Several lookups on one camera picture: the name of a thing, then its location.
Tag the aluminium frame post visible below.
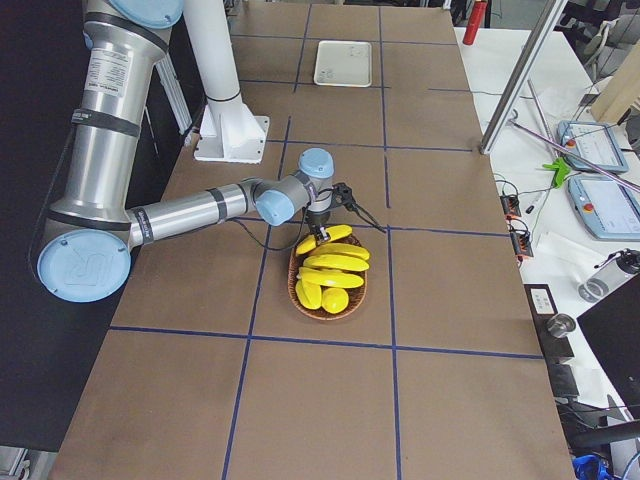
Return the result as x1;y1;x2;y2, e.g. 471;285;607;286
479;0;567;154

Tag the lower teach pendant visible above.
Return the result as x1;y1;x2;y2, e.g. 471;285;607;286
567;175;639;241

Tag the yellow lemon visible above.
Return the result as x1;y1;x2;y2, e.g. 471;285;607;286
321;287;350;315

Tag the teach pendant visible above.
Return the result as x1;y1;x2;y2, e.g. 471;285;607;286
567;175;639;241
557;121;629;174

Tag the brown wicker basket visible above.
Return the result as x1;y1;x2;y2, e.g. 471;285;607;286
287;232;369;321

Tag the yellow starfruit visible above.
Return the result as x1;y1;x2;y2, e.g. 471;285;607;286
295;280;322;310

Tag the metal cylinder weight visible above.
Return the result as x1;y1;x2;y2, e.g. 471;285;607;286
545;313;577;339

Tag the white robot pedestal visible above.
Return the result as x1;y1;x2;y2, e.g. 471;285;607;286
183;0;270;164

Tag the green clamp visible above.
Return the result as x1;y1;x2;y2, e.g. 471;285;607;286
542;157;572;189

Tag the red cylinder bottle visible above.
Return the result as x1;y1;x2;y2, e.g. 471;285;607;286
462;0;488;46

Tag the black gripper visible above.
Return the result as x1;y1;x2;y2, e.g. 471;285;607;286
305;189;332;246

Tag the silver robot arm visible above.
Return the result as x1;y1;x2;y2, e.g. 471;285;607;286
37;1;334;303

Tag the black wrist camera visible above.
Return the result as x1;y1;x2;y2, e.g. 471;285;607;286
330;182;358;212

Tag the yellow banana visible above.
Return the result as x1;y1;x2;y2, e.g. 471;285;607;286
303;254;370;272
298;267;365;289
309;243;370;261
295;225;353;256

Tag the metal rod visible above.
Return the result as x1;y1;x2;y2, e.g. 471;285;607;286
509;82;640;191

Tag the upper teach pendant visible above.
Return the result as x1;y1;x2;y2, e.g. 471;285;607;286
557;121;629;174

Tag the white bear tray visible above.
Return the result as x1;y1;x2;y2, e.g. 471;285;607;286
313;40;372;88

